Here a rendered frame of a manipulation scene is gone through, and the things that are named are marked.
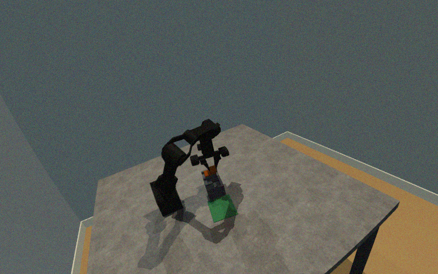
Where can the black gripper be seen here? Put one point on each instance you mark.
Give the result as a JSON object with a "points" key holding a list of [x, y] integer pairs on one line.
{"points": [[208, 152]]}

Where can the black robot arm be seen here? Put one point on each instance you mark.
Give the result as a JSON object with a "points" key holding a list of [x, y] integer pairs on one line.
{"points": [[174, 157]]}

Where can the orange l-shaped part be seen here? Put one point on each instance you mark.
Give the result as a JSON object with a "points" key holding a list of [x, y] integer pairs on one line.
{"points": [[212, 171]]}

